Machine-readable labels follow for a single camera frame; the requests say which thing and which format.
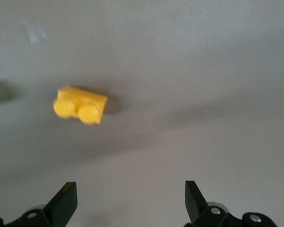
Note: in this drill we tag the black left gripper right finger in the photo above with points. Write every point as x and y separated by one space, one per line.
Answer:
196 208

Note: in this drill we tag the yellow two-stud block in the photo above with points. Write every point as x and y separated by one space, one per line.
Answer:
80 106

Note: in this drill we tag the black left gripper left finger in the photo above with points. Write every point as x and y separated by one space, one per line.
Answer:
61 208

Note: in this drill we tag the brown tape mark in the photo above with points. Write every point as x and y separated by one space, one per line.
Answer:
35 30

